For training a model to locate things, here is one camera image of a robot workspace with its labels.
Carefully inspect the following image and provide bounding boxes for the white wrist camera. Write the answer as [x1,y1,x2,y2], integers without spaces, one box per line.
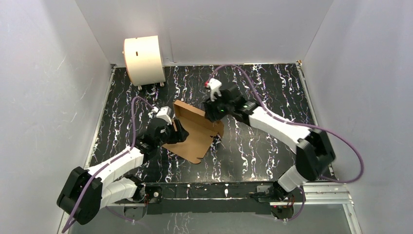
[152,106,172,125]
[205,78,222,102]

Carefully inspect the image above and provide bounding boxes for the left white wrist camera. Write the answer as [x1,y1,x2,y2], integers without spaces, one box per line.
[152,106,172,125]

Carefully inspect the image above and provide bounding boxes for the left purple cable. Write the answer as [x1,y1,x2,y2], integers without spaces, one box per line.
[61,96,159,234]

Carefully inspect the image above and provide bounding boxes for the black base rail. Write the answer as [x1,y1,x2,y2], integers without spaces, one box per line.
[114,182,304,216]

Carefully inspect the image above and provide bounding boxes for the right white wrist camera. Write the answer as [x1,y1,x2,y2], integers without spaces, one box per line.
[205,78,222,102]

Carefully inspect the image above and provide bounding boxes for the brown cardboard box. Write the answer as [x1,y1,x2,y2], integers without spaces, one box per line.
[163,100,224,164]

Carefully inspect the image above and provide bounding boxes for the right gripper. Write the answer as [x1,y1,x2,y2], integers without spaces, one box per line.
[203,91,234,123]

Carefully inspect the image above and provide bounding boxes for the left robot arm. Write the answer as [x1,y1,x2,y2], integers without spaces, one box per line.
[56,117,189,225]

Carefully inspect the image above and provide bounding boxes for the cream cylindrical wooden box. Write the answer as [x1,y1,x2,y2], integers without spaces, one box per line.
[123,36,166,90]

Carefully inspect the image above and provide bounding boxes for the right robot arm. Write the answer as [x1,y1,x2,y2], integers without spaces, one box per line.
[203,83,336,202]

